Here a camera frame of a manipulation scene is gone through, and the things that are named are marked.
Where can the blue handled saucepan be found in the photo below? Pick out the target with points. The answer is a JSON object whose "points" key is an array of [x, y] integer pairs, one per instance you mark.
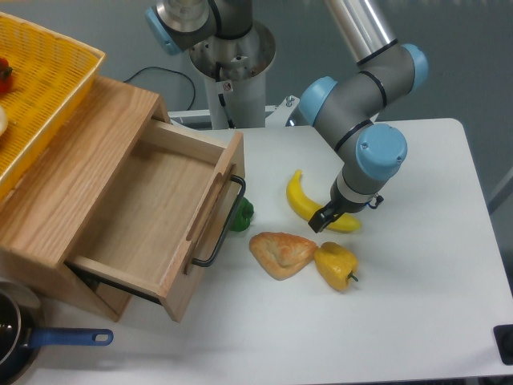
{"points": [[22, 337]]}

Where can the green toy bell pepper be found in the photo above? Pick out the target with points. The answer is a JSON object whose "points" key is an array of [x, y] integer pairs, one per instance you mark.
{"points": [[243, 217]]}

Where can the toy croissant bread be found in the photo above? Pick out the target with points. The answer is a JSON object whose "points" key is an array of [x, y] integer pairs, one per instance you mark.
{"points": [[282, 255]]}

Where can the yellow toy bell pepper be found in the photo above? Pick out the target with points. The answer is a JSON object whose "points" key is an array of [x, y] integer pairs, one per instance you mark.
{"points": [[336, 264]]}

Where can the white toy vegetable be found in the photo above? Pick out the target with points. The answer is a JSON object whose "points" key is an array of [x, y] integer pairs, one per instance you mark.
{"points": [[3, 120]]}

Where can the red toy pepper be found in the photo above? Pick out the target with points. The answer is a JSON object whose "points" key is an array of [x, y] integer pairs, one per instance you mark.
{"points": [[6, 77]]}

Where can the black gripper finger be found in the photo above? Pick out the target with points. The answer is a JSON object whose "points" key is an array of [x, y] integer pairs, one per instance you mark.
{"points": [[330, 221], [321, 219]]}

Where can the black corner device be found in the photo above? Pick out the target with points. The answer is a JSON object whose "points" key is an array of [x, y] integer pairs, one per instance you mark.
{"points": [[504, 341]]}

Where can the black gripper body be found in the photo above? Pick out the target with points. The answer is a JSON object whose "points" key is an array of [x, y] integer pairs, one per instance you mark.
{"points": [[339, 204]]}

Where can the yellow plastic basket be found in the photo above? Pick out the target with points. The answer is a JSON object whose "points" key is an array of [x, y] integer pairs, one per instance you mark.
{"points": [[52, 74]]}

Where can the wooden drawer cabinet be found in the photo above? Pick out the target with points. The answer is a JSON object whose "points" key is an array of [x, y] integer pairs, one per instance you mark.
{"points": [[44, 216]]}

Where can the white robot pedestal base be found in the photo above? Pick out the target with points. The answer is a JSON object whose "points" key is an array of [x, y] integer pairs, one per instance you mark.
{"points": [[234, 73]]}

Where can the yellow toy banana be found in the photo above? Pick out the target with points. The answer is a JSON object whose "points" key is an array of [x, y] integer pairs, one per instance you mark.
{"points": [[305, 208]]}

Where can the open wooden drawer black handle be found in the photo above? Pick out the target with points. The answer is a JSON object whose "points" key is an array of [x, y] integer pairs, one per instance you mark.
{"points": [[164, 217]]}

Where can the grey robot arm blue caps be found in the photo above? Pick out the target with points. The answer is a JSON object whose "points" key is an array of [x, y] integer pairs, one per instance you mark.
{"points": [[341, 113]]}

